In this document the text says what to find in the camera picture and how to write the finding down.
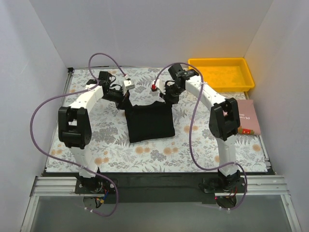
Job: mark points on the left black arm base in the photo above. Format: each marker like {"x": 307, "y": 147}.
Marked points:
{"x": 94, "y": 185}

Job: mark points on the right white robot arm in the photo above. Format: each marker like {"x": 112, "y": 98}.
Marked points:
{"x": 224, "y": 116}

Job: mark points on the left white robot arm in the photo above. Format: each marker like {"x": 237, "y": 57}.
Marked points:
{"x": 74, "y": 127}

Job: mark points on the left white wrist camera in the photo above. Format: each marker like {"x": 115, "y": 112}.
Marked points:
{"x": 127, "y": 85}

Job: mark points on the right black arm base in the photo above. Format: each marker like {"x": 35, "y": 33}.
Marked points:
{"x": 217, "y": 185}

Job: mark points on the black t shirt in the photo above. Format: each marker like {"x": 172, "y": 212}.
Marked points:
{"x": 148, "y": 122}

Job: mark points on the folded pink t shirt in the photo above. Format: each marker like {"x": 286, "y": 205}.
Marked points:
{"x": 249, "y": 124}

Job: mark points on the aluminium frame rail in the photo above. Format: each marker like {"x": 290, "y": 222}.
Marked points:
{"x": 170, "y": 185}

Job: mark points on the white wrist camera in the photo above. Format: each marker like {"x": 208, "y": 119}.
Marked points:
{"x": 127, "y": 85}
{"x": 159, "y": 85}

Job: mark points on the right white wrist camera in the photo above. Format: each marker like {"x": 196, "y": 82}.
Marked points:
{"x": 159, "y": 85}

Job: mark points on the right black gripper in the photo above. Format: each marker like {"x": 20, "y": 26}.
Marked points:
{"x": 167, "y": 97}

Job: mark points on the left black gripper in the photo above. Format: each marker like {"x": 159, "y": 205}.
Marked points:
{"x": 121, "y": 101}

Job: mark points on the yellow plastic tray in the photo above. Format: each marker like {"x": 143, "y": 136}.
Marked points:
{"x": 225, "y": 74}

